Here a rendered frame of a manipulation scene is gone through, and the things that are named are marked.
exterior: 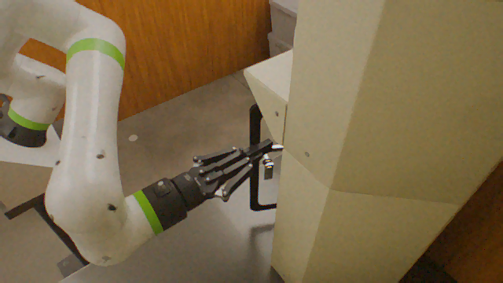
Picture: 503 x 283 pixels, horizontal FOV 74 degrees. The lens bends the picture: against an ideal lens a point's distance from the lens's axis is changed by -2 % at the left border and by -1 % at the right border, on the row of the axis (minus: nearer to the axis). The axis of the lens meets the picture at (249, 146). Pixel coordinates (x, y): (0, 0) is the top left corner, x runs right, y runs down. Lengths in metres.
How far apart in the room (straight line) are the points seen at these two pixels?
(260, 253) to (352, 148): 0.59
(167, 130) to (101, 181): 2.20
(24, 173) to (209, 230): 0.58
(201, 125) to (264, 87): 2.17
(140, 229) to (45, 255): 1.73
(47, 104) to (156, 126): 1.64
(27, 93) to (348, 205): 0.97
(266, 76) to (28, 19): 0.49
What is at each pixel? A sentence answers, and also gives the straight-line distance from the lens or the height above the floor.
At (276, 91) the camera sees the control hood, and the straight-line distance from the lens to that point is 0.53.
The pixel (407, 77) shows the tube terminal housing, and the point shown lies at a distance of 0.40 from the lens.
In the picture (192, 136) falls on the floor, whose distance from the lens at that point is 2.62.
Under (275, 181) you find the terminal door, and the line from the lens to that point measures 0.90.
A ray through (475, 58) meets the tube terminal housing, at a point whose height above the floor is 1.65.
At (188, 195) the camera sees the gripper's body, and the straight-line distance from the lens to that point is 0.66.
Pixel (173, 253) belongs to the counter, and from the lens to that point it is 1.01.
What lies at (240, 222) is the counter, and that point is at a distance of 1.04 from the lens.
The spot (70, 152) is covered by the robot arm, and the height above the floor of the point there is 1.46.
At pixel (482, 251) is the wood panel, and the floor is 1.10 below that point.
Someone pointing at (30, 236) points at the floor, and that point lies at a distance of 2.47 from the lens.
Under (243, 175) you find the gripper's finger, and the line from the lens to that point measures 0.69.
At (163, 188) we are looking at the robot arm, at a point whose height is 1.33.
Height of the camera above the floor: 1.84
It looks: 47 degrees down
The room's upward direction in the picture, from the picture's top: straight up
